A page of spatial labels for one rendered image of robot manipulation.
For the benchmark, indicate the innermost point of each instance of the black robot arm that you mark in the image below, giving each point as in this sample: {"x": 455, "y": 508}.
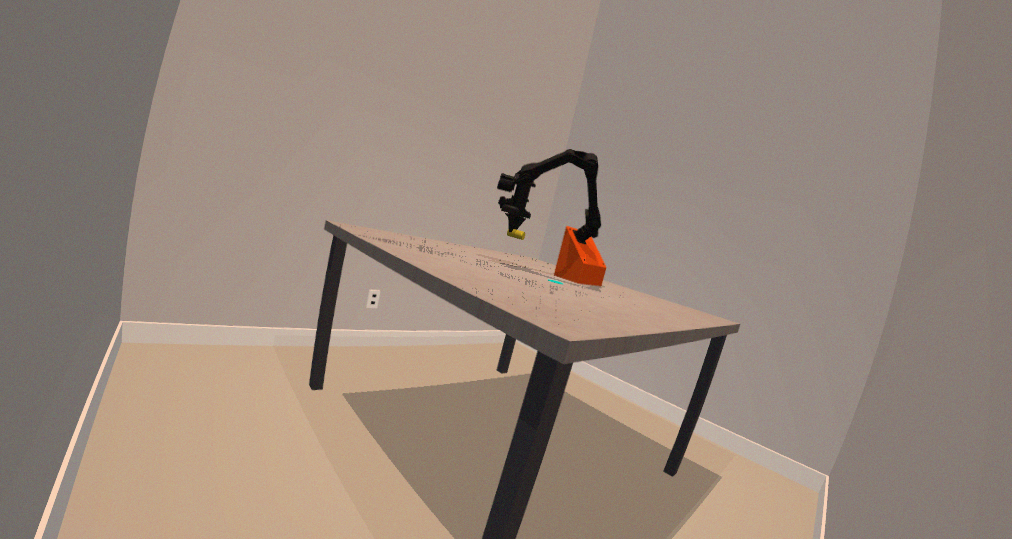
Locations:
{"x": 524, "y": 179}

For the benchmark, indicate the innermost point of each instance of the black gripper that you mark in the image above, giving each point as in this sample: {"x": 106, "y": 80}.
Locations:
{"x": 517, "y": 211}

